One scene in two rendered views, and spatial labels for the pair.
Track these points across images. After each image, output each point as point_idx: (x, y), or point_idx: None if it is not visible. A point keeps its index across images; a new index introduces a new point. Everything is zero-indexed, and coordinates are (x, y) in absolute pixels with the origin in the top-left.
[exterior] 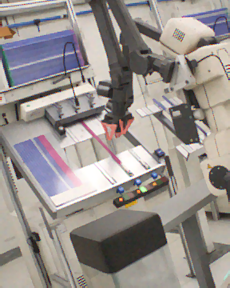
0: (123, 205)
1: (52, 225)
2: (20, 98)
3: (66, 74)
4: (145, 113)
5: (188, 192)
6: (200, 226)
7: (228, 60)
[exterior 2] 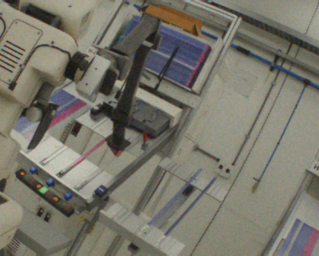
0: (20, 180)
1: (21, 166)
2: None
3: (167, 81)
4: (166, 166)
5: (24, 213)
6: None
7: (25, 43)
